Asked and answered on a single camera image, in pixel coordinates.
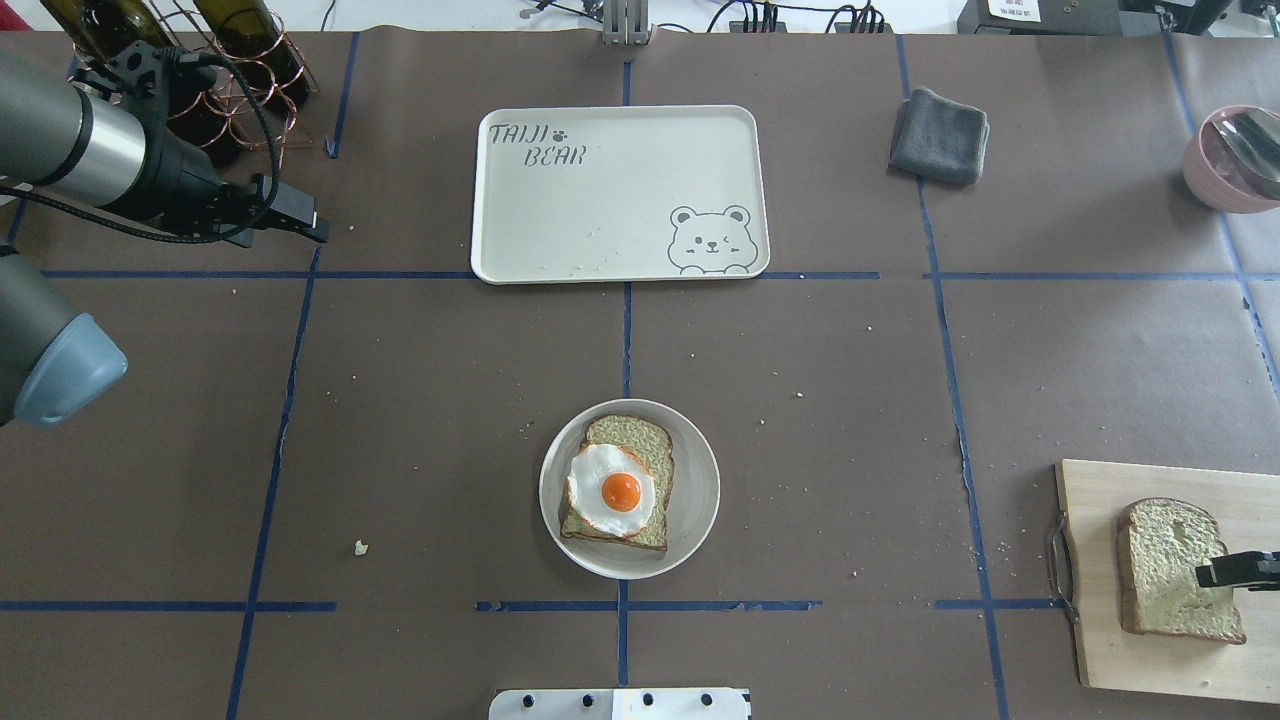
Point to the copper wire bottle rack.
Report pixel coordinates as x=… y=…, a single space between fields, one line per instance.
x=251 y=123

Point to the wooden cutting board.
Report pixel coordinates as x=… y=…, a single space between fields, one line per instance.
x=1091 y=496

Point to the bread slice under egg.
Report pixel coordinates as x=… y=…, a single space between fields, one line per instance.
x=654 y=446

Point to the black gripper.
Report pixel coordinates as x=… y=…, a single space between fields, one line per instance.
x=183 y=181

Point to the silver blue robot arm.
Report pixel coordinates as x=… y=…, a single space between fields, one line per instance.
x=98 y=149

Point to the cream bear tray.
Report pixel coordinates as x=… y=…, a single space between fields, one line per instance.
x=641 y=193

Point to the black computer box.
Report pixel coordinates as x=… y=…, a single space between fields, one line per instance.
x=1065 y=18

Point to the grey folded cloth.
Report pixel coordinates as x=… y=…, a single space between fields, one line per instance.
x=939 y=138

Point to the fried egg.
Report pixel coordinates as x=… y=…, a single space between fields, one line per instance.
x=611 y=490

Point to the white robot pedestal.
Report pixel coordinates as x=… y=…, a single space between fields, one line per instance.
x=623 y=703

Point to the aluminium frame post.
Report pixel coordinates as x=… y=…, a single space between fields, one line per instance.
x=626 y=22

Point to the bread slice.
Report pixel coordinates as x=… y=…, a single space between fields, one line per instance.
x=1159 y=544
x=654 y=446

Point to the white round plate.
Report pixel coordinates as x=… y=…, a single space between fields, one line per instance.
x=691 y=512

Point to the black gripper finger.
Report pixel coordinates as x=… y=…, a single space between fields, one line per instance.
x=1251 y=570

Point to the pink bowl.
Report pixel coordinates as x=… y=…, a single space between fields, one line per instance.
x=1214 y=174

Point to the dark wine bottle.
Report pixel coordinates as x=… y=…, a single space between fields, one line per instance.
x=104 y=29
x=247 y=30

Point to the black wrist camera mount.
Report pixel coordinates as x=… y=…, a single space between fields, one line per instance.
x=169 y=79

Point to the metal scoop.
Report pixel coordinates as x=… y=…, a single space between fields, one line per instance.
x=1252 y=139

